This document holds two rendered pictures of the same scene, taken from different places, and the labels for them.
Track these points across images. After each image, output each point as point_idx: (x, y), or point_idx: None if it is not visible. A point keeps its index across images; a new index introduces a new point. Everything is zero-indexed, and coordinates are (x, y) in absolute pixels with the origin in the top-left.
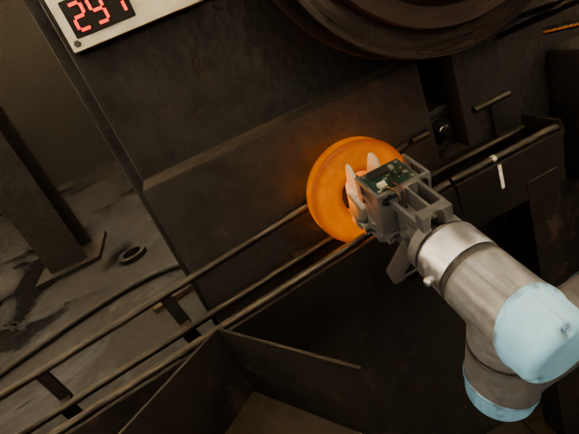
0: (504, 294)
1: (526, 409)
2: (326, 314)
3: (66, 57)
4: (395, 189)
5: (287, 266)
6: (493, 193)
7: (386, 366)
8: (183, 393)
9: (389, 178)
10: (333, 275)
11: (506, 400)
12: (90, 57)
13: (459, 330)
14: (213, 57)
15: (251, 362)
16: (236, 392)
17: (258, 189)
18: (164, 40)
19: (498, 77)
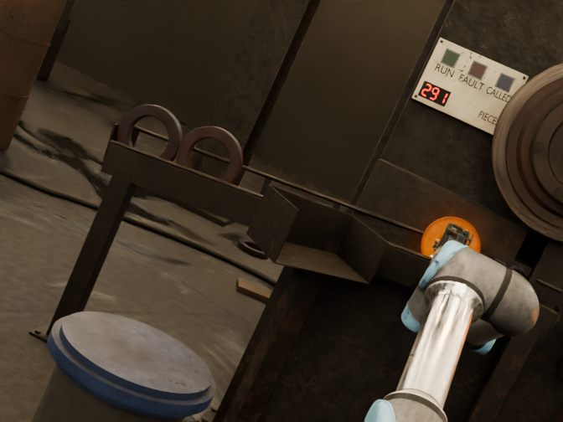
0: None
1: (415, 319)
2: (385, 271)
3: (406, 93)
4: (455, 232)
5: None
6: None
7: (374, 361)
8: (325, 216)
9: (457, 229)
10: (405, 258)
11: (412, 307)
12: (414, 103)
13: None
14: (455, 146)
15: (350, 236)
16: (333, 244)
17: (415, 205)
18: (444, 123)
19: (562, 279)
